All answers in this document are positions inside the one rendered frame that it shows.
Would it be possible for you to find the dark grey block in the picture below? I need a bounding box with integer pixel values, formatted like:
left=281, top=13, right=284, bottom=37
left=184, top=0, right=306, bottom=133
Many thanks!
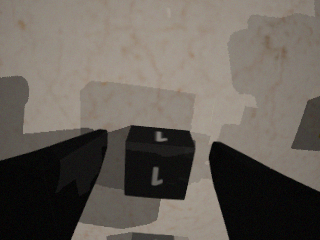
left=131, top=232, right=175, bottom=240

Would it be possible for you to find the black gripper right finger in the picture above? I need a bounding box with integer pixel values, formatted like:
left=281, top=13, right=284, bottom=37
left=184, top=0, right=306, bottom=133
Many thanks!
left=209, top=141, right=320, bottom=240

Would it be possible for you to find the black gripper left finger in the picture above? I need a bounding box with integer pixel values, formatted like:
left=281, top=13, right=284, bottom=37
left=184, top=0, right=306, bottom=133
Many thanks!
left=0, top=129, right=108, bottom=240

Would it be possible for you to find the black block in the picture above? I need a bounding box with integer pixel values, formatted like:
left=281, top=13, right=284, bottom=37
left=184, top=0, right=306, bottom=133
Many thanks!
left=124, top=125, right=196, bottom=200

